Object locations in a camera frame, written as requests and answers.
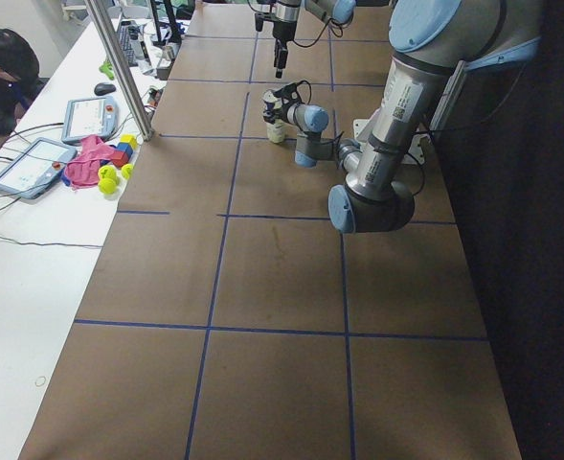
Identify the yellow cube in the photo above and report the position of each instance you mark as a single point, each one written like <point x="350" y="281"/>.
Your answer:
<point x="128" y="140"/>

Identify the far teach pendant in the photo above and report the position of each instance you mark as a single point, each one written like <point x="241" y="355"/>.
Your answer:
<point x="90" y="116"/>

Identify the seated person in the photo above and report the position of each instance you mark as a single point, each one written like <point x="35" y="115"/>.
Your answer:
<point x="20" y="83"/>

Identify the green plastic tool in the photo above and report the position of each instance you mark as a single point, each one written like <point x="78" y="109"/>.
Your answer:
<point x="107" y="69"/>

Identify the black computer mouse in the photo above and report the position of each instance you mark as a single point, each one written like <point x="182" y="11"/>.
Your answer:
<point x="104" y="88"/>

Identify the black keyboard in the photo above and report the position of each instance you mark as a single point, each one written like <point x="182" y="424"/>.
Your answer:
<point x="122" y="33"/>

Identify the yellow balls on side table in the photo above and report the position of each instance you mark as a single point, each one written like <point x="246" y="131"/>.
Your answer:
<point x="109" y="177"/>

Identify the teach pendant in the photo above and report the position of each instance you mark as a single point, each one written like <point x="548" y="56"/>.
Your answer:
<point x="36" y="169"/>
<point x="90" y="116"/>

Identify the pink cloth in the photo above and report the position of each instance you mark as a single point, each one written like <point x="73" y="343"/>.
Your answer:
<point x="83" y="170"/>

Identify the red and blue block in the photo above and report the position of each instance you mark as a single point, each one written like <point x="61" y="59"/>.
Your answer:
<point x="120" y="155"/>

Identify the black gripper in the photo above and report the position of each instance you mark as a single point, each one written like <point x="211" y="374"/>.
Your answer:
<point x="278" y="111"/>
<point x="282" y="30"/>

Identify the near teach pendant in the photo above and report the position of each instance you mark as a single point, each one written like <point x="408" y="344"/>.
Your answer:
<point x="36" y="169"/>

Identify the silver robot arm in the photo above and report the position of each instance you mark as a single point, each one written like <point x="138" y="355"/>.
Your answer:
<point x="429" y="39"/>

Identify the clear tennis ball tube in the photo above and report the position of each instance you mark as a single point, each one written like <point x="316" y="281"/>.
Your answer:
<point x="275" y="132"/>

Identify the aluminium frame post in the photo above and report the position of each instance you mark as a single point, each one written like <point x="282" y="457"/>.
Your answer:
<point x="100" y="17"/>

